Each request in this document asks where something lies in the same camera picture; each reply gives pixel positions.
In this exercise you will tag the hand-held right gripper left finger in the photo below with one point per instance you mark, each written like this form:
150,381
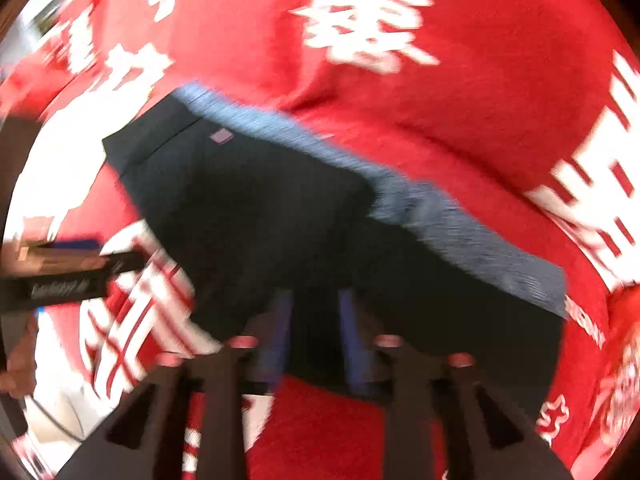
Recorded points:
220,390

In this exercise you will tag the white cloth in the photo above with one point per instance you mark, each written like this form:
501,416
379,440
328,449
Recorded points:
55,180

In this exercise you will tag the person's left hand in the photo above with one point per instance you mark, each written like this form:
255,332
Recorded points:
17,355

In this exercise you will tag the black pants with blue trim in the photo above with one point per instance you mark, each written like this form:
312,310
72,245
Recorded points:
270,230

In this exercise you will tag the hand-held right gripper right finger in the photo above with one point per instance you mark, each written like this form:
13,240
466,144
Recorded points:
415,395

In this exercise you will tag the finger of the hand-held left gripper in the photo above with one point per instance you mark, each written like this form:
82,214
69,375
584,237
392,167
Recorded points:
75,245
122,261

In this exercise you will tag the red printed blanket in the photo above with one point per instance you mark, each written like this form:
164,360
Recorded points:
500,85

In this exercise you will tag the red embroidered pillow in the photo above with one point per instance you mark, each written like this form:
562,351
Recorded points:
622,390

